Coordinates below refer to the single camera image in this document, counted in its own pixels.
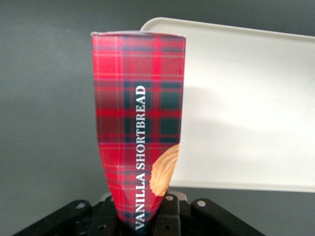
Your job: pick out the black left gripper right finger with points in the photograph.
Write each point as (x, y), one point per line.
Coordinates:
(168, 218)

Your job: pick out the red tartan cookie box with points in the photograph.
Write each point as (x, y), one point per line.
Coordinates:
(137, 110)

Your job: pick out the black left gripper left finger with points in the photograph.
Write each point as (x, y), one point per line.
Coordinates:
(104, 221)

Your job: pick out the beige plastic tray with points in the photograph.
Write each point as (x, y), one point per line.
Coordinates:
(246, 110)

